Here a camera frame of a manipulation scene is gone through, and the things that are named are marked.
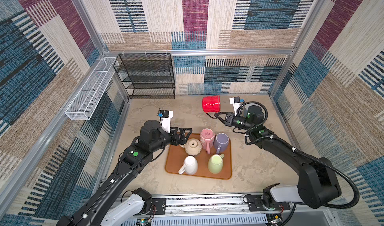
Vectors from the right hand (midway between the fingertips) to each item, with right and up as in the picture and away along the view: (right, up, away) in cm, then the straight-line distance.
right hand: (215, 116), depth 77 cm
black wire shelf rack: (-44, +28, +31) cm, 61 cm away
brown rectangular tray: (-7, -22, +9) cm, 25 cm away
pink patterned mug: (-4, -12, +8) cm, 15 cm away
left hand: (-15, -5, -9) cm, 18 cm away
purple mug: (+4, -15, +8) cm, 17 cm away
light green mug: (0, -23, -1) cm, 23 cm away
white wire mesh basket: (-63, +4, -7) cm, 63 cm away
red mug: (-2, +7, -3) cm, 7 cm away
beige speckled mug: (-11, -17, +7) cm, 22 cm away
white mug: (-13, -25, 0) cm, 28 cm away
